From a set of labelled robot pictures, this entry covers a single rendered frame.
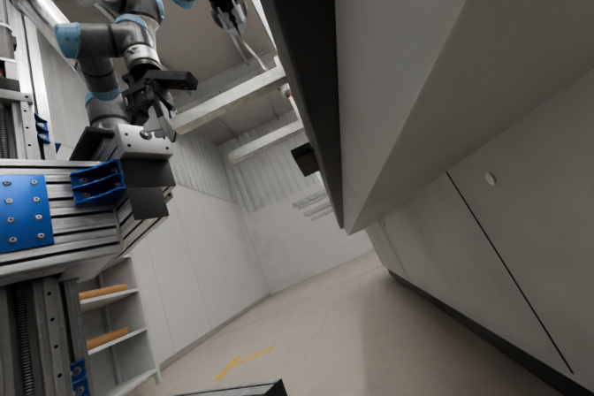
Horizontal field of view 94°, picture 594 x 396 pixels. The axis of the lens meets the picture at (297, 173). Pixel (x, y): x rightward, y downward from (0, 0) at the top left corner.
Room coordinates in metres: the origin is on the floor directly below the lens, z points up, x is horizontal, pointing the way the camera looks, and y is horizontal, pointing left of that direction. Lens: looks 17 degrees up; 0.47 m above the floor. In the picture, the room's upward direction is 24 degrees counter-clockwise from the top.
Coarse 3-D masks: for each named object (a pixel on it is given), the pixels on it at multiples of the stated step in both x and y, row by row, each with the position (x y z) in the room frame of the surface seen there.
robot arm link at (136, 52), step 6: (132, 48) 0.50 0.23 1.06; (138, 48) 0.50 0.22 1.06; (144, 48) 0.51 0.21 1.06; (150, 48) 0.52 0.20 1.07; (126, 54) 0.50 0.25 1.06; (132, 54) 0.50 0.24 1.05; (138, 54) 0.50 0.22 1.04; (144, 54) 0.50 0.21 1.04; (150, 54) 0.51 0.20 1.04; (156, 54) 0.54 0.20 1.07; (126, 60) 0.50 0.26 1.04; (132, 60) 0.50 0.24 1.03; (156, 60) 0.53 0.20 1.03; (126, 66) 0.51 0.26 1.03
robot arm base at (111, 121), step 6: (108, 114) 0.74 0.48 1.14; (114, 114) 0.75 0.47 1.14; (96, 120) 0.73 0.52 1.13; (102, 120) 0.73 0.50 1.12; (108, 120) 0.73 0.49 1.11; (114, 120) 0.74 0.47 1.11; (120, 120) 0.76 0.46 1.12; (126, 120) 0.78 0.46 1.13; (96, 126) 0.72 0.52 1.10; (102, 126) 0.73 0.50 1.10; (108, 126) 0.72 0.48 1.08; (114, 126) 0.73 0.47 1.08
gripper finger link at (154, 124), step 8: (160, 104) 0.50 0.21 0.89; (152, 112) 0.51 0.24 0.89; (168, 112) 0.53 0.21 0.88; (152, 120) 0.51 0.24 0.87; (160, 120) 0.50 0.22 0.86; (168, 120) 0.51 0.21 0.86; (144, 128) 0.51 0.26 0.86; (152, 128) 0.51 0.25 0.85; (160, 128) 0.51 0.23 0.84; (168, 128) 0.51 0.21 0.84; (168, 136) 0.52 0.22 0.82
